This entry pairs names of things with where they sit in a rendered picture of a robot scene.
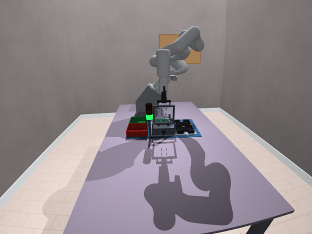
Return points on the red bin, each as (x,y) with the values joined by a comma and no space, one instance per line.
(137,130)

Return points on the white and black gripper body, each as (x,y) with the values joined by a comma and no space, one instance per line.
(163,81)

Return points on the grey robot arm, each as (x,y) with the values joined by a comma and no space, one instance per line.
(173,54)

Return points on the green open bin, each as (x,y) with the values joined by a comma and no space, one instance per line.
(138,119)

